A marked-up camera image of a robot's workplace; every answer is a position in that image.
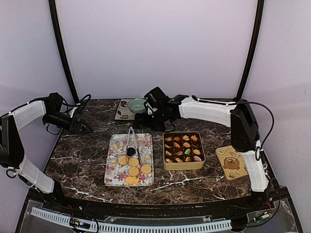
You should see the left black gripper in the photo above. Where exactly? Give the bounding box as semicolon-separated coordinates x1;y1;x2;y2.
44;111;93;135

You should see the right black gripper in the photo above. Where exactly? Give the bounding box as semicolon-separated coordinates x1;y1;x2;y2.
133;107;167;131

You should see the pink round sandwich cookie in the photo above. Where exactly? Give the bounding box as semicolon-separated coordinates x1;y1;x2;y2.
193;156;202;162

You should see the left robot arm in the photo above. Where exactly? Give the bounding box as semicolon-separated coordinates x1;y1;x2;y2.
0;92;93;212

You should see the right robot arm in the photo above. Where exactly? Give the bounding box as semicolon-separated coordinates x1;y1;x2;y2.
133;87;268;211

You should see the green ceramic bowl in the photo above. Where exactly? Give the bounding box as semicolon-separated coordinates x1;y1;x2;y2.
127;98;146;114

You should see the square floral plate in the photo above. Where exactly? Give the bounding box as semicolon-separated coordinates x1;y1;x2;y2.
114;99;135;121

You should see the black sandwich cookie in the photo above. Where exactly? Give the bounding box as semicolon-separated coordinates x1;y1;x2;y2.
126;147;137;157

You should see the swirl butter cookie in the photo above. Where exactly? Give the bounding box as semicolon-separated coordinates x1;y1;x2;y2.
182;135;190;141

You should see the gold cookie tin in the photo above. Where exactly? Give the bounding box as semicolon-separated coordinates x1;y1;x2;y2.
163;132;206;171

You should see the bear printed tin lid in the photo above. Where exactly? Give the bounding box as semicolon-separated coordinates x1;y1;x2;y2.
216;146;248;181

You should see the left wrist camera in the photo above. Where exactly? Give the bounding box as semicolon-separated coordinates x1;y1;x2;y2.
67;104;82;118

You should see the white slotted cable duct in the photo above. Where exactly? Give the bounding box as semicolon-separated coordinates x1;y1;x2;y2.
31;207;232;233

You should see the left black frame post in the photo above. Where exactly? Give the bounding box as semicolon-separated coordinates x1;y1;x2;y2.
48;0;79;103

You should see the black frame post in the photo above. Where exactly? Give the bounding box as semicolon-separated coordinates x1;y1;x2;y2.
234;0;265;101
48;0;79;103

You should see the right black frame post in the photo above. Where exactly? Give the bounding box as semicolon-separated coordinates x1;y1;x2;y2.
234;0;265;101

